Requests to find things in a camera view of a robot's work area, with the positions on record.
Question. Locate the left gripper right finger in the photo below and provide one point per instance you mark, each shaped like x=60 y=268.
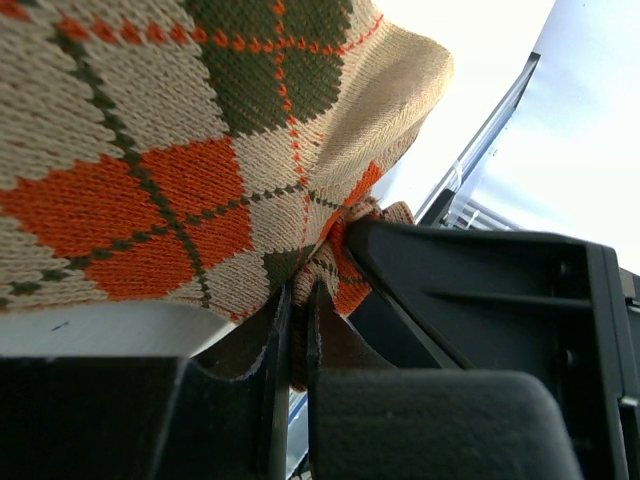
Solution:
x=352 y=419

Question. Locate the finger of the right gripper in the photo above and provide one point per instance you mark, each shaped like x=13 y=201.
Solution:
x=554 y=307

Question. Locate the aluminium front rail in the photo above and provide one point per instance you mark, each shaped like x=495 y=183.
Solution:
x=448 y=205

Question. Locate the argyle beige orange sock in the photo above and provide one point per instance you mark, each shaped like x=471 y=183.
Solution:
x=201 y=152

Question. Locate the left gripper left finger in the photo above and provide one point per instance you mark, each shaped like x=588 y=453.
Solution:
x=236 y=424

